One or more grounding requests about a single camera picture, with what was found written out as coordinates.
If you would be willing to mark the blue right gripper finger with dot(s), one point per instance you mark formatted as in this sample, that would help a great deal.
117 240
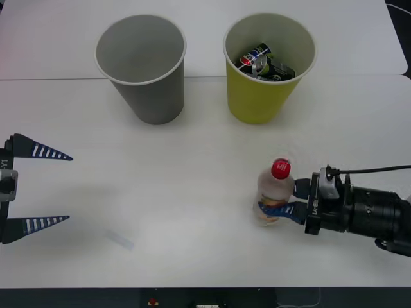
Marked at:
302 187
298 212

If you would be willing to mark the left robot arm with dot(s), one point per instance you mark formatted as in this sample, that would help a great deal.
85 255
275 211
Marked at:
8 184

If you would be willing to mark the yellow-green plastic waste bin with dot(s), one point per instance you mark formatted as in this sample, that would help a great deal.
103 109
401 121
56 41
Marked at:
250 99

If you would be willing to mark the black can with blue-red print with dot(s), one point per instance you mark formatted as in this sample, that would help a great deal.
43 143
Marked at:
252 54

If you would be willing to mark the grey plastic waste bin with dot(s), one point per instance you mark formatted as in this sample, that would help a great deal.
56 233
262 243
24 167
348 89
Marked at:
154 102

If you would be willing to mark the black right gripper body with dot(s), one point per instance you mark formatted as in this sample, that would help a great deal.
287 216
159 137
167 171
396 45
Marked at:
327 215

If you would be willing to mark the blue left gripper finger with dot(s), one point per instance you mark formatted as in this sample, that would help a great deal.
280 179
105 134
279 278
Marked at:
16 229
25 147

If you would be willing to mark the plastic bottle with red cap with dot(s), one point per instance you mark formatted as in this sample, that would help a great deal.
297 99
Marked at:
273 189

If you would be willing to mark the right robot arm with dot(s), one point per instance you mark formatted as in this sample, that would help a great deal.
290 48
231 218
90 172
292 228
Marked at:
379 213

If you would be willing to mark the dark robot torso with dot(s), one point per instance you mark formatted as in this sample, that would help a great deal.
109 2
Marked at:
208 298

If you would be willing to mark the black and green can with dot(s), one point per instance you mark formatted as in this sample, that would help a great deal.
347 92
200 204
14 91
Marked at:
279 69

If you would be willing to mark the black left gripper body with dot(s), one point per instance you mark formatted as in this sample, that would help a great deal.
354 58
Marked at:
8 158

